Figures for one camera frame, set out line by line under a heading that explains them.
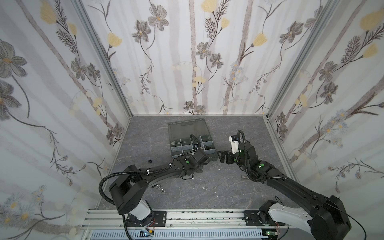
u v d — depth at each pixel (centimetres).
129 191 43
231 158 72
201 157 65
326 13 71
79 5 67
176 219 75
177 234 70
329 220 40
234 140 71
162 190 83
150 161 95
